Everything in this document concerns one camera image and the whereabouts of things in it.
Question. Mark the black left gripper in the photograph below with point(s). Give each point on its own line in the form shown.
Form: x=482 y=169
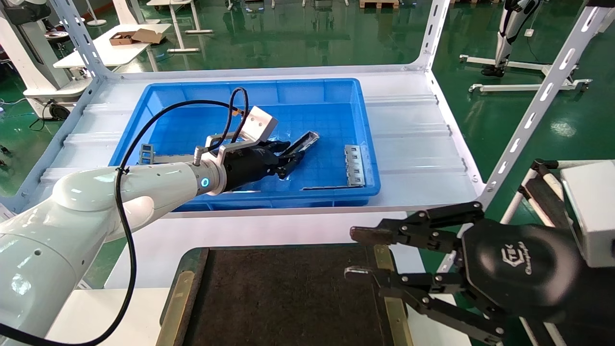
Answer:
x=250 y=166

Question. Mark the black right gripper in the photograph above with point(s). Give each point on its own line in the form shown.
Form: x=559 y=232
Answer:
x=519 y=269

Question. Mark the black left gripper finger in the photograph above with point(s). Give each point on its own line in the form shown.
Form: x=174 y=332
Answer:
x=365 y=275

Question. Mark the long silver metal channel part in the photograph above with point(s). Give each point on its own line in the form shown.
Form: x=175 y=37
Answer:
x=307 y=139

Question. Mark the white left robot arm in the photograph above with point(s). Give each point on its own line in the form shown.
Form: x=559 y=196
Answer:
x=86 y=202

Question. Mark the black container tray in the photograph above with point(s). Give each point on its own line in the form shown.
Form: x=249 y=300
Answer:
x=288 y=298

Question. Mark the dark grey slotted metal part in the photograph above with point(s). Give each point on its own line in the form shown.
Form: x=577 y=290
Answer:
x=146 y=153

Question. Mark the thin flat metal strip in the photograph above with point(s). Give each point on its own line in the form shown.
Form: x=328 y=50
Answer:
x=331 y=187

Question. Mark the brass strip on tray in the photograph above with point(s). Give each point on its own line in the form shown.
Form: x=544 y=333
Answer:
x=175 y=302
x=399 y=322

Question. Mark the white and black folding stand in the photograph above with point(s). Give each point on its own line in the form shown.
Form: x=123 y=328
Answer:
x=540 y=197

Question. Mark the blue plastic bin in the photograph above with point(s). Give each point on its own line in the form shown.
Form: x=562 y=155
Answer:
x=307 y=91

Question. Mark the white metal shelf rack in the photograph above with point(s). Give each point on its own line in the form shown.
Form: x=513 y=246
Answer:
x=269 y=73

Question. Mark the white table with T-legs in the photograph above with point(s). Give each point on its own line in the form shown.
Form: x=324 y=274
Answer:
x=185 y=50

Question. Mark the wooden pallet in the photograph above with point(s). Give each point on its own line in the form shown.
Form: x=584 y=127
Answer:
x=379 y=4

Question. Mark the open cardboard box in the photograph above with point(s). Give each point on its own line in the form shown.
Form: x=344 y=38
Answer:
x=146 y=36

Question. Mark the white humanoid robot legs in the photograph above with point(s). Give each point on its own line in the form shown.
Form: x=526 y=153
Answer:
x=504 y=43

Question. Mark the white work table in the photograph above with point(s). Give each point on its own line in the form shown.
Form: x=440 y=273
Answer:
x=110 y=53

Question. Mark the white machine with black wheel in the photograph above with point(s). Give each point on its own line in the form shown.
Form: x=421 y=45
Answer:
x=24 y=57

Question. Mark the silver slotted metal bracket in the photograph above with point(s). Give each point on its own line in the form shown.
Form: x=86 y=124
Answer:
x=355 y=166

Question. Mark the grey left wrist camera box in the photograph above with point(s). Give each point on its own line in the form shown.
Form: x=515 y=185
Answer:
x=259 y=125

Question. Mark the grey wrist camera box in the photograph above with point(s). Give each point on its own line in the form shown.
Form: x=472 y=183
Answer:
x=259 y=125
x=593 y=211

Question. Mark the silver camera mount bracket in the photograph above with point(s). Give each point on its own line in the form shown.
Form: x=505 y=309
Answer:
x=230 y=146

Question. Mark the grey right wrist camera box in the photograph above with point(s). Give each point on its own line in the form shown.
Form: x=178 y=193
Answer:
x=593 y=211

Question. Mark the white wheeled stand frame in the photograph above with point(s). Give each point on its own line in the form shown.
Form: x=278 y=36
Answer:
x=519 y=88

